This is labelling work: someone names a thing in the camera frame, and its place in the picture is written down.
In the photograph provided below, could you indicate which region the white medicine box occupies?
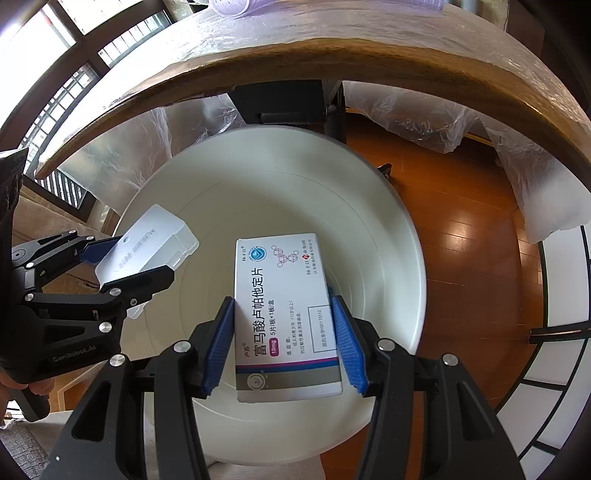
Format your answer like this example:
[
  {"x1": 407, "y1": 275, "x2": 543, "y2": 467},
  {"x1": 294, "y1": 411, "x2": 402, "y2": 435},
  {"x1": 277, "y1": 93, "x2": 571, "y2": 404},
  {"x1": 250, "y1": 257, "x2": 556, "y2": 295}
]
[{"x1": 235, "y1": 233, "x2": 343, "y2": 403}]

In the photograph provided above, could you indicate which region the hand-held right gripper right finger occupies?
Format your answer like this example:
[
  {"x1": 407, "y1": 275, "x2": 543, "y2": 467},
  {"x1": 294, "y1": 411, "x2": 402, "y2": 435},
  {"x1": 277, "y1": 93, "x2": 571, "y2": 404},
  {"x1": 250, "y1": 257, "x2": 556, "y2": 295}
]
[{"x1": 329, "y1": 295, "x2": 527, "y2": 480}]

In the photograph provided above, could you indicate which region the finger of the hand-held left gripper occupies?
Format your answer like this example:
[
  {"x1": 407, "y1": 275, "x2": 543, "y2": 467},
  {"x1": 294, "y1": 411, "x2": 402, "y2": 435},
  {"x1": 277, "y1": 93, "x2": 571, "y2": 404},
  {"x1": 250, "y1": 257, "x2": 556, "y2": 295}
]
[
  {"x1": 23, "y1": 264, "x2": 176, "y2": 335},
  {"x1": 11, "y1": 231, "x2": 116, "y2": 289}
]

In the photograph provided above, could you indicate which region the window with dark frame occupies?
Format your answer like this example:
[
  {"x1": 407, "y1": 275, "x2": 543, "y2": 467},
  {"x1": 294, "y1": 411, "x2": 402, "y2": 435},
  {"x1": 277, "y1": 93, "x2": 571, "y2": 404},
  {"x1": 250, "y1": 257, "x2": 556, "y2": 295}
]
[{"x1": 0, "y1": 0, "x2": 174, "y2": 222}]

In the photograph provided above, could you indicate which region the white round bin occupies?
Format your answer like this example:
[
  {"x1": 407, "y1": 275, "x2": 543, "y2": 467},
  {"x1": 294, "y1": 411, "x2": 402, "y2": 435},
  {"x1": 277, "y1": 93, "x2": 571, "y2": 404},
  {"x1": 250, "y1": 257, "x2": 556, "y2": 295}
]
[{"x1": 111, "y1": 127, "x2": 426, "y2": 467}]

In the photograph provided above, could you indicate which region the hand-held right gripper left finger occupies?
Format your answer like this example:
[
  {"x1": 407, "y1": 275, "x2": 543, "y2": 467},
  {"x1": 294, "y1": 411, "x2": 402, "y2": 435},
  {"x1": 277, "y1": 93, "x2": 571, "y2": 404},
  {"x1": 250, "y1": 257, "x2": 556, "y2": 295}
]
[{"x1": 41, "y1": 295, "x2": 236, "y2": 480}]

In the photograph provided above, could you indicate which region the wooden table with plastic cover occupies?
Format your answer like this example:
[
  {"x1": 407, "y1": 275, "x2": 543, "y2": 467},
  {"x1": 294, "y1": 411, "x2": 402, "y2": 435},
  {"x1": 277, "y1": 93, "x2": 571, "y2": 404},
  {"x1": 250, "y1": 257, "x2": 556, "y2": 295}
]
[{"x1": 39, "y1": 0, "x2": 591, "y2": 245}]

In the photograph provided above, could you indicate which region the white panel sliding door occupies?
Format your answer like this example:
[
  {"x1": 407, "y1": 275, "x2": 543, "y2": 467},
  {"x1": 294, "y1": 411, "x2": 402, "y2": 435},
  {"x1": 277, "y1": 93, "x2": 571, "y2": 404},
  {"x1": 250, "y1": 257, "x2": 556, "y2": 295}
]
[{"x1": 496, "y1": 226, "x2": 591, "y2": 480}]

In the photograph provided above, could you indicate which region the translucent plastic case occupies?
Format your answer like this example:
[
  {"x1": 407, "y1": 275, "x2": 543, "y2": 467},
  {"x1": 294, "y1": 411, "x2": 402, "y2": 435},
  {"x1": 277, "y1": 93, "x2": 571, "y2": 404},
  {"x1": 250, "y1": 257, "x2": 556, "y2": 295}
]
[{"x1": 95, "y1": 204, "x2": 200, "y2": 320}]

